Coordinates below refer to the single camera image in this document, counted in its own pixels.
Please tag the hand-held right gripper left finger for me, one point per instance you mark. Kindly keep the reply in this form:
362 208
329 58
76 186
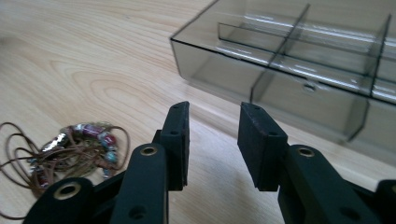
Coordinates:
176 146

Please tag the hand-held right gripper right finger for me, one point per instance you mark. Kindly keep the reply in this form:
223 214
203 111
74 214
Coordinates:
261 149

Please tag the smoky clear plastic organizer box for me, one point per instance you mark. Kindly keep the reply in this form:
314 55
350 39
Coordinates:
295 62

